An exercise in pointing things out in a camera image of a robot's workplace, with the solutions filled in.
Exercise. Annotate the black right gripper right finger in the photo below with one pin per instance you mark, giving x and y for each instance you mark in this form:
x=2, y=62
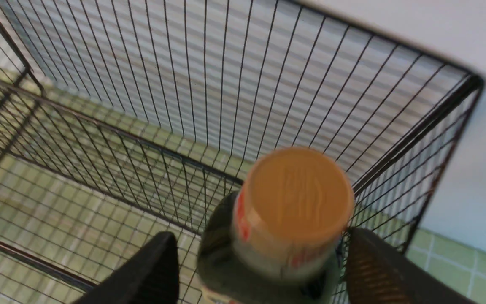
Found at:
x=376, y=273

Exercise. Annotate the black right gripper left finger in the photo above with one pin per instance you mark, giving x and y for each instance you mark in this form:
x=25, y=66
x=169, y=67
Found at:
x=151, y=276

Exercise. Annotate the black wire mesh shelf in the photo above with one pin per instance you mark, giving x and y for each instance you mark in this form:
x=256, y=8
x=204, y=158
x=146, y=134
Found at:
x=177, y=64

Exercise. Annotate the green checkered tablecloth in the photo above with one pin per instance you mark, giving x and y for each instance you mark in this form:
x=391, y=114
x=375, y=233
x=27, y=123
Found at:
x=84, y=198

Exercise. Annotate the vinegar bottle tan cap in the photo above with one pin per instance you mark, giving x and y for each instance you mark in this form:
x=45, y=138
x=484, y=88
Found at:
x=277, y=240

